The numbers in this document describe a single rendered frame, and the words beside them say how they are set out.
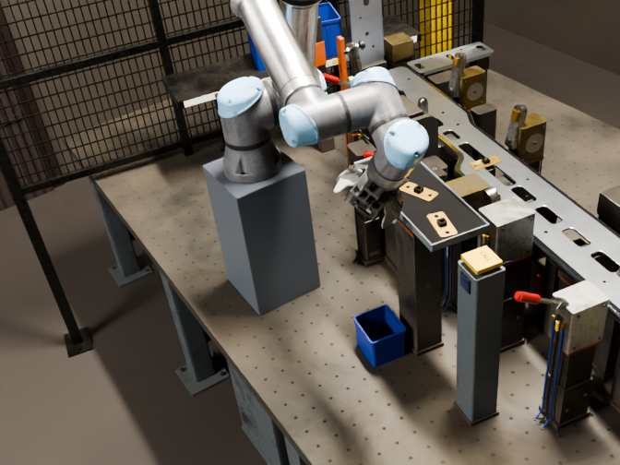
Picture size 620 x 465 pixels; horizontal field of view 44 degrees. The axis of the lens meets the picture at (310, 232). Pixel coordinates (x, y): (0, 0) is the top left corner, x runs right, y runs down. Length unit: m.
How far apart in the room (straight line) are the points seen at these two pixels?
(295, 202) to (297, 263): 0.20
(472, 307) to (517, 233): 0.26
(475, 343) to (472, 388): 0.14
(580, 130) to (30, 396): 2.26
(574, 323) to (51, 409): 2.07
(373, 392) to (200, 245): 0.81
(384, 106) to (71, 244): 2.69
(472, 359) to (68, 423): 1.75
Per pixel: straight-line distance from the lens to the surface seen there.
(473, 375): 1.72
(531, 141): 2.23
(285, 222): 2.00
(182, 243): 2.46
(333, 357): 1.99
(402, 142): 1.31
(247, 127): 1.87
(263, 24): 1.46
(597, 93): 4.65
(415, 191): 1.72
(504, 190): 2.02
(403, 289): 1.90
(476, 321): 1.60
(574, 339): 1.65
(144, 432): 2.88
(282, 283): 2.10
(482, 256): 1.55
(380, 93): 1.37
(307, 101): 1.34
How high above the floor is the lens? 2.15
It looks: 37 degrees down
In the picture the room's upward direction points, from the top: 8 degrees counter-clockwise
